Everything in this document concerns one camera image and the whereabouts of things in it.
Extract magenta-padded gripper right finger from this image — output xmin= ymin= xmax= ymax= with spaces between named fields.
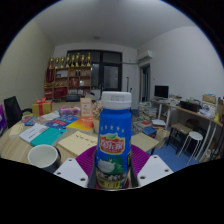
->
xmin=130 ymin=144 xmax=174 ymax=188

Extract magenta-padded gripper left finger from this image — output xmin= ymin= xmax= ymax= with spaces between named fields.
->
xmin=53 ymin=145 xmax=98 ymax=189

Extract blue white-capped drink bottle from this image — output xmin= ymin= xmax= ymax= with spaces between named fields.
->
xmin=94 ymin=91 xmax=133 ymax=191

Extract black mug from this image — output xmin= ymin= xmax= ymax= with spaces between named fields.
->
xmin=27 ymin=144 xmax=62 ymax=174

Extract teal book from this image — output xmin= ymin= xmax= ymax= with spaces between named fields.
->
xmin=29 ymin=127 xmax=67 ymax=147

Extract orange book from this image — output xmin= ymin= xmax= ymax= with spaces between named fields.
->
xmin=65 ymin=115 xmax=95 ymax=133

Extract blue red printed booklet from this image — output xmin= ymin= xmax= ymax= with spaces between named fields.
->
xmin=44 ymin=114 xmax=80 ymax=130

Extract white round stool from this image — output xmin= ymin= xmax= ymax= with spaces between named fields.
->
xmin=176 ymin=130 xmax=204 ymax=158

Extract white paper booklet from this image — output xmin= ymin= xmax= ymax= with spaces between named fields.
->
xmin=18 ymin=122 xmax=50 ymax=144

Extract pink patterned box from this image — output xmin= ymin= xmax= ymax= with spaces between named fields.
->
xmin=58 ymin=106 xmax=81 ymax=117

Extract blue printed leaflet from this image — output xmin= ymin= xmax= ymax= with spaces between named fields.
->
xmin=21 ymin=115 xmax=39 ymax=127

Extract small tan upright box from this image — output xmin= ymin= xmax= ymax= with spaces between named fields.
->
xmin=79 ymin=97 xmax=93 ymax=118

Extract pink potted flowers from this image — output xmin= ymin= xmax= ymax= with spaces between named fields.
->
xmin=92 ymin=99 xmax=104 ymax=119

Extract yellow red-ribboned gift box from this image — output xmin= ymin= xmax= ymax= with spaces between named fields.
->
xmin=31 ymin=96 xmax=53 ymax=118

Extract wooden side desk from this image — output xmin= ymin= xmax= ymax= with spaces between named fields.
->
xmin=151 ymin=98 xmax=224 ymax=161

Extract black computer monitor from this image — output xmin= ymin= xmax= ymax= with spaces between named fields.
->
xmin=154 ymin=85 xmax=170 ymax=99

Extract black office chair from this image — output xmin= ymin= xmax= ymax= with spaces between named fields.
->
xmin=3 ymin=95 xmax=33 ymax=129

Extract wooden shelf unit with trophies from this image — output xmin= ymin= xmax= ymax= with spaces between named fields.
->
xmin=43 ymin=52 xmax=93 ymax=101

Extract white air conditioner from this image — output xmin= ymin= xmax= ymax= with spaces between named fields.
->
xmin=136 ymin=49 xmax=154 ymax=64

